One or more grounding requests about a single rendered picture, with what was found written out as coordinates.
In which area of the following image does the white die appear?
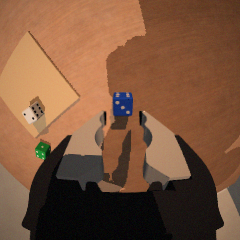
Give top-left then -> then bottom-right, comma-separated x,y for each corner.
22,101 -> 44,124

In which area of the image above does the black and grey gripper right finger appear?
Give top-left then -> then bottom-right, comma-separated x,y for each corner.
139,110 -> 224,230

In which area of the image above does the blue die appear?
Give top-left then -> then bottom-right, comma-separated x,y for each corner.
113,92 -> 133,116

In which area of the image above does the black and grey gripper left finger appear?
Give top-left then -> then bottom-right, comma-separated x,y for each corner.
22,110 -> 106,230

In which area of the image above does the green die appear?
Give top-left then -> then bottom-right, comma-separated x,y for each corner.
35,142 -> 50,160

